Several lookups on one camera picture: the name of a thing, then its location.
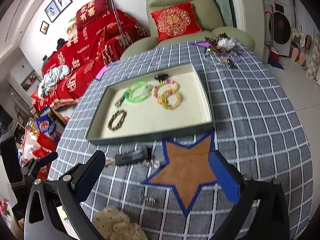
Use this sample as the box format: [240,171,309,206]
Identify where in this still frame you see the small dark metal hair clip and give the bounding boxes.
[114,93,125,108]

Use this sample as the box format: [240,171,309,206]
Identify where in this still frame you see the brown braided bracelet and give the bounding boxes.
[107,109,128,132]

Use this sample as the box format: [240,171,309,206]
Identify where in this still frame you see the green transparent bangle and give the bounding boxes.
[124,81,150,103]

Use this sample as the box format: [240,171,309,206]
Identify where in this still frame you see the yellow cord sunflower bracelet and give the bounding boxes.
[157,89,183,111]

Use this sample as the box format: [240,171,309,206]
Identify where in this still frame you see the pink yellow beaded bracelet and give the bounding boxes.
[151,79,180,100]

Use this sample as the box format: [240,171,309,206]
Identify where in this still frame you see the small black claw clip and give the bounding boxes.
[155,74,168,83]

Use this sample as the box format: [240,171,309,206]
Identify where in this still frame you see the green cream-lined jewelry tray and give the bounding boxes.
[86,63,213,145]

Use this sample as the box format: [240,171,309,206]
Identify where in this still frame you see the pile of beaded jewelry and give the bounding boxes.
[204,33,241,68]

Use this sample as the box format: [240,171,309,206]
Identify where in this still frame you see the blue snack bag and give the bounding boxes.
[36,114,56,137]

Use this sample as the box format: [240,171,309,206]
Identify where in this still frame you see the cream polka dot scrunchie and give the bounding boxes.
[92,207,148,240]

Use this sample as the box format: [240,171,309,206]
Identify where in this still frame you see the brown star patch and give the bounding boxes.
[142,131,217,217]

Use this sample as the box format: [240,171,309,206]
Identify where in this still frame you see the large black hair clip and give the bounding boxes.
[114,147,148,166]

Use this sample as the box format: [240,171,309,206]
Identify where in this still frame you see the grey grid tablecloth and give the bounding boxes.
[48,42,313,239]

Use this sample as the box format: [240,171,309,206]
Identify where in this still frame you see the grey white crumpled cloth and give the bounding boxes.
[38,64,71,99]

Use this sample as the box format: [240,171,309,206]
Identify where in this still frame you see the red bedspread with characters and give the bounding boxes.
[31,10,146,112]

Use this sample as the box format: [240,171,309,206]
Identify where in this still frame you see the small framed picture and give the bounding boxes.
[40,21,49,35]

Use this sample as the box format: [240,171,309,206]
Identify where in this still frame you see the red pillow with gold characters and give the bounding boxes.
[76,0,111,31]

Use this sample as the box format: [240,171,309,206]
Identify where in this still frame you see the red embroidered cushion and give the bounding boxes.
[151,2,202,42]

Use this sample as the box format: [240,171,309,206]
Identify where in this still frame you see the light green armchair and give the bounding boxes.
[121,0,255,59]

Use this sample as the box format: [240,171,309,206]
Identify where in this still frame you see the white washing machine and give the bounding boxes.
[262,0,292,57]

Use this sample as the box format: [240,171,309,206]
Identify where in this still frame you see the framed photo on wall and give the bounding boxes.
[44,0,60,23]

